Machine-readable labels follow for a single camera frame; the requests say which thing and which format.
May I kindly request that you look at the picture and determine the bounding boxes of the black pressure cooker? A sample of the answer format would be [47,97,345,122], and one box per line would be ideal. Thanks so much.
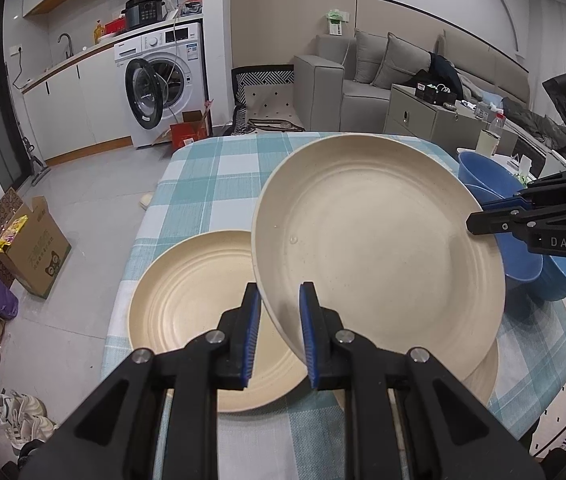
[124,0,166,31]

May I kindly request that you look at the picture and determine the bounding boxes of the white washing machine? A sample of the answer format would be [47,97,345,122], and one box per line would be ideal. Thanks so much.
[114,21,209,150]

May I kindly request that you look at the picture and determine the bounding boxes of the beige plate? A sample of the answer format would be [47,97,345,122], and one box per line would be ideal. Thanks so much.
[251,133,506,380]
[128,230,309,413]
[460,337,500,408]

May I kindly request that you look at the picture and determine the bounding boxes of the brown cardboard box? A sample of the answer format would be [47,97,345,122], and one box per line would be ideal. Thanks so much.
[0,196,72,300]

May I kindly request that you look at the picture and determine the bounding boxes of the dark grey clothes pile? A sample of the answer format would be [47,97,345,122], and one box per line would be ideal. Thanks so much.
[500,95,566,161]

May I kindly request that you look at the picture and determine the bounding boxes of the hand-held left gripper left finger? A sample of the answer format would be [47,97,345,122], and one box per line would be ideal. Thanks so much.
[17,282,264,480]

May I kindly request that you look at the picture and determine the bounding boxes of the white wall control panel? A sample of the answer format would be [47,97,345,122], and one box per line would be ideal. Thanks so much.
[322,8,349,37]

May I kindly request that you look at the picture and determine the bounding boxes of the cream tumbler cup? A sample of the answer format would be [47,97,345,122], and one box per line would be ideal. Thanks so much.
[474,128,501,157]

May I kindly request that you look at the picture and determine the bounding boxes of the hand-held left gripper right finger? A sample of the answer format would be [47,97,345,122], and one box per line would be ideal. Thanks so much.
[298,281,546,480]

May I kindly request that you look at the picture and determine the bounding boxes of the white kitchen base cabinets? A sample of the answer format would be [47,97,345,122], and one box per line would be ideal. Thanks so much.
[20,45,136,166]

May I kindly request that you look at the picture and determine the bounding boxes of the red cardboard box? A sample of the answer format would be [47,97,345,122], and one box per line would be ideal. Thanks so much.
[170,110,214,150]

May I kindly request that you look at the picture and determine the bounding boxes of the grey side cabinet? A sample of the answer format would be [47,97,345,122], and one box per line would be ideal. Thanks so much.
[383,84,519,156]

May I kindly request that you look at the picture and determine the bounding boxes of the black box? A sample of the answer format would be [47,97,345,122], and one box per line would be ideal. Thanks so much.
[414,82,451,106]

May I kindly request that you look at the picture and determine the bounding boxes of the yellow snack packet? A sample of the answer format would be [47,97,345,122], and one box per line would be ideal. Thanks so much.
[0,214,30,253]

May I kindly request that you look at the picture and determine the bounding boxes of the grey pillow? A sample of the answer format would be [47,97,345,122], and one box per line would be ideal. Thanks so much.
[353,28,389,85]
[373,32,434,88]

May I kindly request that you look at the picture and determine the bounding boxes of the dark jacket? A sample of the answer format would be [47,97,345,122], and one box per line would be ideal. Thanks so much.
[430,52,464,101]

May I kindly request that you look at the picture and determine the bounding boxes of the pile of cables and cloths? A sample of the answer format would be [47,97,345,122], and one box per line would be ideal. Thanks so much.
[163,0,203,20]

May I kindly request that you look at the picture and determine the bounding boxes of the blue bowl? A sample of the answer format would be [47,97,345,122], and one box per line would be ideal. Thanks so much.
[457,151,529,211]
[464,185,545,282]
[526,255,566,302]

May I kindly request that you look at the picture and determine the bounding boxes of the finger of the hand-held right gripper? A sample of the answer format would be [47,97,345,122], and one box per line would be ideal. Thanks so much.
[480,167,566,211]
[466,199,566,236]

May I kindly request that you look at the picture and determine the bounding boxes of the grey sofa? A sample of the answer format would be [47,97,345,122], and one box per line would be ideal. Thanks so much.
[294,30,566,171]

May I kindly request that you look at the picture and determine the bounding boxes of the white sneaker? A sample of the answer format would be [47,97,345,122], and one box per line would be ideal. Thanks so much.
[10,412,58,451]
[0,391,46,423]

